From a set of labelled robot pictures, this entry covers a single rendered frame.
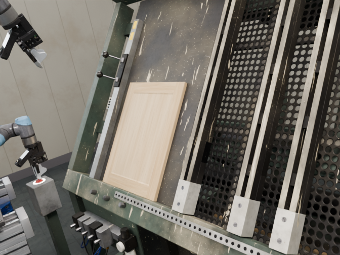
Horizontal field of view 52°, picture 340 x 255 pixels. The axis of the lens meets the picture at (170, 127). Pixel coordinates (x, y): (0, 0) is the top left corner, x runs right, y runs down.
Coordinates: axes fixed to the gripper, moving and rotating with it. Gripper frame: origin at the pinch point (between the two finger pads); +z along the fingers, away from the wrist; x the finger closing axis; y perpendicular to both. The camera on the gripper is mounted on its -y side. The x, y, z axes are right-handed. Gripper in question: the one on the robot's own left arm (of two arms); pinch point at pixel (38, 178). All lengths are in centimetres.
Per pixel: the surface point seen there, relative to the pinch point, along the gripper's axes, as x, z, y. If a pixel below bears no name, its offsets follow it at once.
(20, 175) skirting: 288, 90, 64
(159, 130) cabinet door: -65, -20, 41
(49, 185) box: -6.1, 4.8, 2.8
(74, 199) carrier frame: 0.0, 21.8, 15.9
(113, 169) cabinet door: -36.9, -0.1, 27.0
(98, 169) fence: -24.1, 1.5, 25.1
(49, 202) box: -6.0, 13.8, -0.4
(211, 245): -113, 10, 16
